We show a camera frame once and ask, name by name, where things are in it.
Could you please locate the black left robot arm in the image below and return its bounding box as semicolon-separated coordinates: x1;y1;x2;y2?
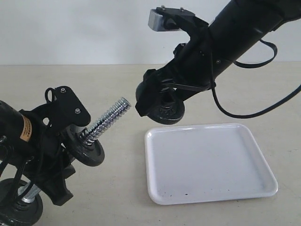
0;100;76;207

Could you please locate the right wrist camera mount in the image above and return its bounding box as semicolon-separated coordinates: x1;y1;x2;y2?
148;7;209;36

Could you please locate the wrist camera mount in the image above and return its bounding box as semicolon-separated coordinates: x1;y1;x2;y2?
148;7;209;36
45;86;91;134

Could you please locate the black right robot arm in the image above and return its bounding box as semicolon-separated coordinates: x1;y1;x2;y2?
135;0;301;124

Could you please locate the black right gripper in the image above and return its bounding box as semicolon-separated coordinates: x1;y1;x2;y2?
135;30;235;117

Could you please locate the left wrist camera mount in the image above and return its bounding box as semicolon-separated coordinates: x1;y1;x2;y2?
45;86;91;134

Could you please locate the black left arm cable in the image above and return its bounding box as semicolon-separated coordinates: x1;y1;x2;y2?
0;136;48;208

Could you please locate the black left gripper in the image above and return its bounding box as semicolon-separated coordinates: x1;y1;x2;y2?
20;109;76;205

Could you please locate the chrome threaded dumbbell bar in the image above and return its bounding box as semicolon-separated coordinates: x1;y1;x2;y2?
18;97;131;203

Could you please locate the white plastic tray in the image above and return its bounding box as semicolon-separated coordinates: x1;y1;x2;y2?
144;123;278;205

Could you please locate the black weight plate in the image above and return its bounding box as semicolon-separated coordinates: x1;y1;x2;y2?
148;94;185;125

